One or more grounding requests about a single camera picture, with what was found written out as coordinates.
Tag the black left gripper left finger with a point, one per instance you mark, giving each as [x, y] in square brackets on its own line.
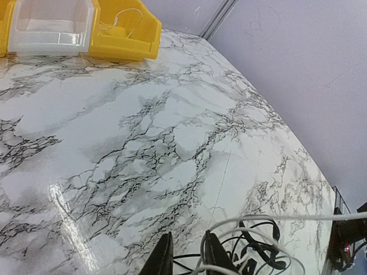
[160, 261]

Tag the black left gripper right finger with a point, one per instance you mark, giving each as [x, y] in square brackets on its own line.
[215, 254]

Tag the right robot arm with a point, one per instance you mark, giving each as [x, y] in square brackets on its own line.
[347, 237]

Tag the right yellow bin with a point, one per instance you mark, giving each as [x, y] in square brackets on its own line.
[124, 30]

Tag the yellow bin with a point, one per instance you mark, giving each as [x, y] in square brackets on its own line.
[6, 14]
[124, 30]

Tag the white translucent bin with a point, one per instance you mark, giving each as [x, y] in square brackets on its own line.
[51, 28]

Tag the left yellow bin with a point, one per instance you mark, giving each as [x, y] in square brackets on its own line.
[6, 14]

